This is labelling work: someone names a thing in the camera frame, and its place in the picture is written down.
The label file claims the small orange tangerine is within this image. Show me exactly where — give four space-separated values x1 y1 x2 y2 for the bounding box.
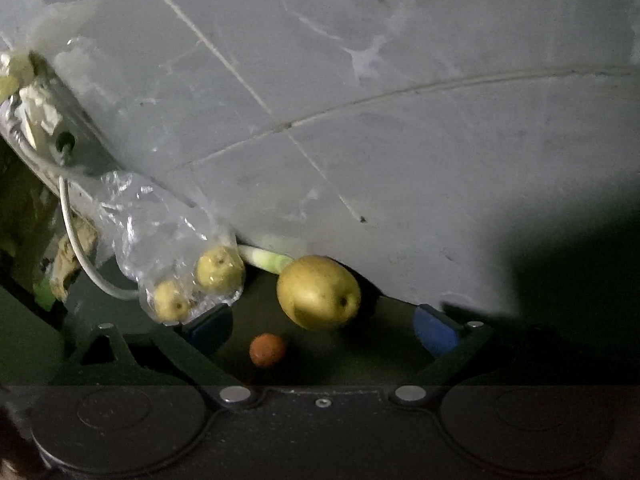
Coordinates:
248 333 285 367

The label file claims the yellow-green pear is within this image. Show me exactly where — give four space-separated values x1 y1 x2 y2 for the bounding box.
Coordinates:
277 255 361 332

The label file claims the left pear in bag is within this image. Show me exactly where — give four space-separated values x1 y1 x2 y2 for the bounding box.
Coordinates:
152 280 192 322

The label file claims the pear in bag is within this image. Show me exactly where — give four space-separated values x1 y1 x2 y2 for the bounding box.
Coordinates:
152 280 192 322
194 245 245 295

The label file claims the right pear in bag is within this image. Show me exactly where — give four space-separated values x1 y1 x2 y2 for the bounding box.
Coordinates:
194 245 245 295

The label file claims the clear plastic bag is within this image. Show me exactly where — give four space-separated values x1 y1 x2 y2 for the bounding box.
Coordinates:
94 170 244 326

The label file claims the green onion stalk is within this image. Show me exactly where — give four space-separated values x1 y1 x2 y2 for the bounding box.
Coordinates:
238 245 294 275

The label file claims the beige crumpled cloth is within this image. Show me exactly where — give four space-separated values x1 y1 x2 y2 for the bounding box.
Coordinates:
49 217 98 302

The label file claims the white rag on pipe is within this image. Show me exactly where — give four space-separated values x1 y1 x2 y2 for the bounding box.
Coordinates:
1 50 64 154

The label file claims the white hose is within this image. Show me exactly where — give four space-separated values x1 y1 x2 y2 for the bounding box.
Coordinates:
57 173 141 302

